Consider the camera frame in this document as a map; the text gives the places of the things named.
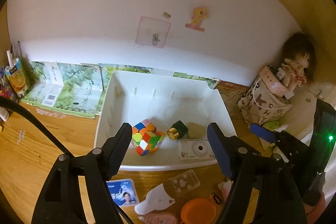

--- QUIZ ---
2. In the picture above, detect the orange round pouch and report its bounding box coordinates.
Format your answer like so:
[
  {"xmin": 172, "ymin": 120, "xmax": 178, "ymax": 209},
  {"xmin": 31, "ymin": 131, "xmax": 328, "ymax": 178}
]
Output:
[{"xmin": 181, "ymin": 198, "xmax": 217, "ymax": 224}]

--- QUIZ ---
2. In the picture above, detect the white curved plastic gadget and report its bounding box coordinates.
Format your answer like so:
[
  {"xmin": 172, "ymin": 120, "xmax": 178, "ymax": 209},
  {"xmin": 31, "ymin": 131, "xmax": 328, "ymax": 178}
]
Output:
[{"xmin": 134, "ymin": 184, "xmax": 175, "ymax": 215}]

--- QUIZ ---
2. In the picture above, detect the white digital camera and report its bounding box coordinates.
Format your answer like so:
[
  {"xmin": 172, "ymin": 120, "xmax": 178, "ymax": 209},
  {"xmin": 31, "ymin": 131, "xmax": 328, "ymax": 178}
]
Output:
[{"xmin": 177, "ymin": 139, "xmax": 215, "ymax": 160}]

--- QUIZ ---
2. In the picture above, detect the green perfume bottle gold cap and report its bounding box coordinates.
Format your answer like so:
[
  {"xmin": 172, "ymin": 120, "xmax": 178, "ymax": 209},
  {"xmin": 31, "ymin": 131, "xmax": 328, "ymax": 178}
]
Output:
[{"xmin": 167, "ymin": 120, "xmax": 189, "ymax": 140}]

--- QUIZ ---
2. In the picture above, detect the green tissue box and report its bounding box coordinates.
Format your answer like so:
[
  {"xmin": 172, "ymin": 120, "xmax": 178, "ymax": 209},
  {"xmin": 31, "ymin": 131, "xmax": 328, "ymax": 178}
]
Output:
[{"xmin": 258, "ymin": 121, "xmax": 288, "ymax": 150}]

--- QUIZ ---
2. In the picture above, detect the letter print fabric bag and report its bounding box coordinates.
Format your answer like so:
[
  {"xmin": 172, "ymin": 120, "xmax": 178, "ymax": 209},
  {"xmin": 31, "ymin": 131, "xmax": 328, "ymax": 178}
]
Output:
[{"xmin": 237, "ymin": 76, "xmax": 292, "ymax": 125}]

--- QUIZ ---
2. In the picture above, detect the black carabiner clip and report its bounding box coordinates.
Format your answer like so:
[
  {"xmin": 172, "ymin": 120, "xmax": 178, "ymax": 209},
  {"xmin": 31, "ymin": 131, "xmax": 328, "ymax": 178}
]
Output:
[{"xmin": 210, "ymin": 192, "xmax": 223, "ymax": 205}]

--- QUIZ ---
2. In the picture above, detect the blue white tissue pack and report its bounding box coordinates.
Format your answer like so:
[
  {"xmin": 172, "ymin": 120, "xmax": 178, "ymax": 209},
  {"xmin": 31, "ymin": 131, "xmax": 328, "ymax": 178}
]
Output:
[{"xmin": 106, "ymin": 178, "xmax": 139, "ymax": 207}]

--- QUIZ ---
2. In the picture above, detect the clear plastic box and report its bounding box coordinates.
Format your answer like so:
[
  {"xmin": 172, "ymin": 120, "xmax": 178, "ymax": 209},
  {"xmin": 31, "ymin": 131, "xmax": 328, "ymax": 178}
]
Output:
[{"xmin": 168, "ymin": 169, "xmax": 201, "ymax": 196}]

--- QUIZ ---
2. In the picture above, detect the brown haired doll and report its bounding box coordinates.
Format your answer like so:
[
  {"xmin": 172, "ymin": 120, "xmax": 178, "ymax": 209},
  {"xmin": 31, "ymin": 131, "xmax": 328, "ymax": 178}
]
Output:
[{"xmin": 276, "ymin": 33, "xmax": 316, "ymax": 92}]

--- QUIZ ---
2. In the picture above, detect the pink round compact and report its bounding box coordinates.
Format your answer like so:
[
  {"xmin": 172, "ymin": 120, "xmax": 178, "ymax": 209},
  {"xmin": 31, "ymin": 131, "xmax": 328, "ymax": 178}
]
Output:
[{"xmin": 138, "ymin": 212, "xmax": 178, "ymax": 224}]

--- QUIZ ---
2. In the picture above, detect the multicolour puzzle cube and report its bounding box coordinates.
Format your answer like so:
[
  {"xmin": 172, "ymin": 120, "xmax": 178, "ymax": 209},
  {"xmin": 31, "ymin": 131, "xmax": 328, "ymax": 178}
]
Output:
[{"xmin": 132, "ymin": 119, "xmax": 166, "ymax": 156}]

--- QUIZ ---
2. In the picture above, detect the green leaf print book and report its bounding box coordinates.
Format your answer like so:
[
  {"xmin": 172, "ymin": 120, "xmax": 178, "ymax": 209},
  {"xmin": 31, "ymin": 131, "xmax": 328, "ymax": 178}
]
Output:
[{"xmin": 23, "ymin": 61, "xmax": 219, "ymax": 118}]

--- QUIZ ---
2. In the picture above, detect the white plastic storage bin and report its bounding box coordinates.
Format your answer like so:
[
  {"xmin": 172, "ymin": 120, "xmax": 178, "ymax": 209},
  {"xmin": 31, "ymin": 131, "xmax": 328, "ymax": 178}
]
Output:
[{"xmin": 93, "ymin": 70, "xmax": 238, "ymax": 172}]

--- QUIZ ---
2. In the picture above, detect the black cable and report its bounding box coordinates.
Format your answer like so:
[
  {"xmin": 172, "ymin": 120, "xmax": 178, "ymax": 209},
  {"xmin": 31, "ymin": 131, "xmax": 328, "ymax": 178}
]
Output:
[{"xmin": 0, "ymin": 95, "xmax": 134, "ymax": 224}]

